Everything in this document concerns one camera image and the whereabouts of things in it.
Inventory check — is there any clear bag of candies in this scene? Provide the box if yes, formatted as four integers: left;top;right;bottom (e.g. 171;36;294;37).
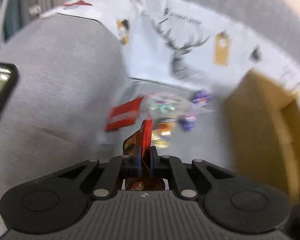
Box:
139;93;196;148

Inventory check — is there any purple candy bar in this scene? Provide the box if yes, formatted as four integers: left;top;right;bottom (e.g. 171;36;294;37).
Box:
179;90;213;132

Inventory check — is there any red orange snack packet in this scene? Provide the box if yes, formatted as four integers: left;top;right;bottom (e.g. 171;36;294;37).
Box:
122;119;166;191

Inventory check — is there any brown cardboard box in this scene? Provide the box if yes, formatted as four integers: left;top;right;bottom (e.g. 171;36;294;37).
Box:
224;69;300;205

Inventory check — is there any deer print sofa cover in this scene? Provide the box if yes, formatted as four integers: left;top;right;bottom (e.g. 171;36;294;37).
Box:
43;0;300;96

